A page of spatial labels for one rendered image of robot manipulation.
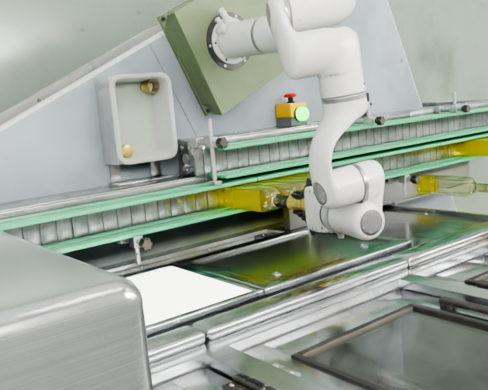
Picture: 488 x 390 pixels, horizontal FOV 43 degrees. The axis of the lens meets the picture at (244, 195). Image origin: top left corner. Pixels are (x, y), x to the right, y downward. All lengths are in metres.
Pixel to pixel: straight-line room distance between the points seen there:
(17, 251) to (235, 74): 1.62
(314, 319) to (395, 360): 0.22
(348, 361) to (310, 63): 0.52
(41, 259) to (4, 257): 0.01
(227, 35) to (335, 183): 0.67
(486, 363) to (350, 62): 0.56
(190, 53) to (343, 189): 0.70
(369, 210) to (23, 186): 0.83
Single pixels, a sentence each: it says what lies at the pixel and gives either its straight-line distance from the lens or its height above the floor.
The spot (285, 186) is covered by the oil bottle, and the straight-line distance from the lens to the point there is 1.57.
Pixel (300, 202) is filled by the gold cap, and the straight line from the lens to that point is 1.45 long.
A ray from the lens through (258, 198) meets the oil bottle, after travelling 1.54.
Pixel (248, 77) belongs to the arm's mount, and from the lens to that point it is 1.80.
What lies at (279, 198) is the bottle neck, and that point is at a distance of 1.51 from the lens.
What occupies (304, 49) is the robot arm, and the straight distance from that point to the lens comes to 1.14.
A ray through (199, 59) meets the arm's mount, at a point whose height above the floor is 0.84.
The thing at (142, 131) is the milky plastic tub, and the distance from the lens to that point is 1.68.
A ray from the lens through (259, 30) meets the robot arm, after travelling 1.59.
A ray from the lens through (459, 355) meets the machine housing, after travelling 1.06.
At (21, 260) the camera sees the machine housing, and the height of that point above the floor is 2.09.
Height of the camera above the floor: 2.24
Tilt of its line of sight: 52 degrees down
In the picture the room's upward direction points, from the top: 97 degrees clockwise
